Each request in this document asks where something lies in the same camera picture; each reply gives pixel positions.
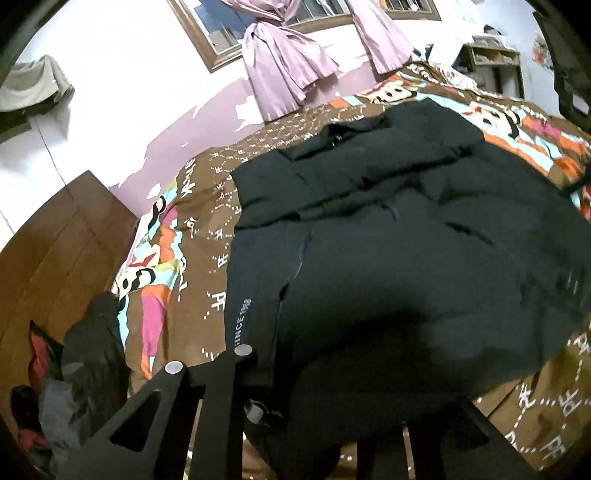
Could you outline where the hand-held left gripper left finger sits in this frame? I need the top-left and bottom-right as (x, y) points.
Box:
(55, 345), (258, 480)

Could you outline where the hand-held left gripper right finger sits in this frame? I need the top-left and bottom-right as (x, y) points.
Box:
(358, 399), (541, 480)

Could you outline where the black jacket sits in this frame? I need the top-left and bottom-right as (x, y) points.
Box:
(224, 99), (591, 480)

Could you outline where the dark clothes pile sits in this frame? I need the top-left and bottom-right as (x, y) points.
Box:
(9, 293), (134, 480)

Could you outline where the cartoon printed blanket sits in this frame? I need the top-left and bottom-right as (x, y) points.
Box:
(111, 60), (591, 480)

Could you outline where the red cloth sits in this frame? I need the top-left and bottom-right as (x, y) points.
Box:
(28, 320), (63, 383)

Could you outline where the wooden headboard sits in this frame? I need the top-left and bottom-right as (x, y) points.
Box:
(0, 171), (139, 416)

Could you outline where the wide pink curtain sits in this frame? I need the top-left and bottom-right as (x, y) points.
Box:
(222, 0), (340, 121)

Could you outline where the wooden framed window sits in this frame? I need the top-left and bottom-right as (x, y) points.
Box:
(166, 0), (441, 73)

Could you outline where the wooden shelf unit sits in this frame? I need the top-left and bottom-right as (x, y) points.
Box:
(455, 42), (526, 100)

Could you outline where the narrow pink curtain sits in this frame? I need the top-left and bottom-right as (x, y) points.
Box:
(346, 0), (414, 73)

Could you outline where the beige cloth on wall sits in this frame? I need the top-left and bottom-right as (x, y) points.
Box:
(0, 54), (75, 136)

